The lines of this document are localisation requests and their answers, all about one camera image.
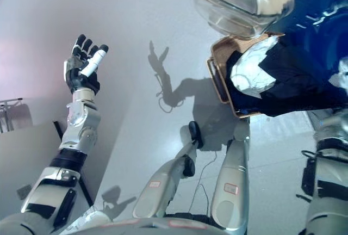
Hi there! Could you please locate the silver left robot leg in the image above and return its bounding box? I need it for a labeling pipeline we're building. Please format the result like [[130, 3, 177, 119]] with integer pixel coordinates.
[[132, 125, 197, 220]]

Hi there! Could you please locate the black left robot foot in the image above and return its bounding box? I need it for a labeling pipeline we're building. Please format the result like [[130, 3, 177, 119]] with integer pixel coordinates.
[[188, 120, 205, 150]]

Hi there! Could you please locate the silver right robot leg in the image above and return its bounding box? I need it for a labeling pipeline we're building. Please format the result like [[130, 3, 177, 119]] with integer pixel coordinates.
[[210, 121, 251, 232]]

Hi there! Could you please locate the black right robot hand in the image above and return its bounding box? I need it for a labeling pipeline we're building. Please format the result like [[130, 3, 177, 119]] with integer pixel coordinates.
[[328, 57, 348, 90]]

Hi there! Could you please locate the thin black floor cable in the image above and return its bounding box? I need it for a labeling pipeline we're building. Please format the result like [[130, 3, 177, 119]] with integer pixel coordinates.
[[190, 150, 219, 214]]

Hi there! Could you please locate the silver robot leg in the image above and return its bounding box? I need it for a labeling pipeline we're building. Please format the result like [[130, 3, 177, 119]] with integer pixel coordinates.
[[210, 121, 251, 232], [132, 125, 197, 220]]

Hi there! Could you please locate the black garment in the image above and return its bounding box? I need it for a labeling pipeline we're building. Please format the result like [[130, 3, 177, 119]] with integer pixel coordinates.
[[226, 32, 348, 119]]

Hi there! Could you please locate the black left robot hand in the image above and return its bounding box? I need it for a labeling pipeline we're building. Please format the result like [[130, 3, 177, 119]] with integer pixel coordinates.
[[63, 34, 110, 95]]

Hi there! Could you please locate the tan wicker laundry basket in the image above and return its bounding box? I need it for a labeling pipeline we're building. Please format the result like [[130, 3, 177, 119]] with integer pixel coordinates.
[[206, 30, 286, 119]]

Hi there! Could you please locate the round glass washer door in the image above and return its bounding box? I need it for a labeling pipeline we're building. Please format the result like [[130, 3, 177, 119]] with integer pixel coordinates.
[[193, 0, 296, 38]]

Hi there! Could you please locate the white garment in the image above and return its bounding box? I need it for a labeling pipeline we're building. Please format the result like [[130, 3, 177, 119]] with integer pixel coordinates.
[[229, 36, 279, 100]]

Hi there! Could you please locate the metal frame chair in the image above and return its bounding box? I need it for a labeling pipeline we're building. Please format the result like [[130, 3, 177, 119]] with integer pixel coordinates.
[[0, 97, 34, 134]]

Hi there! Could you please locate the grey robot torso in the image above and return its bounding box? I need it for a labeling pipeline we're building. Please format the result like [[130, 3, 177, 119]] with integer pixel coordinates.
[[64, 217, 227, 235]]

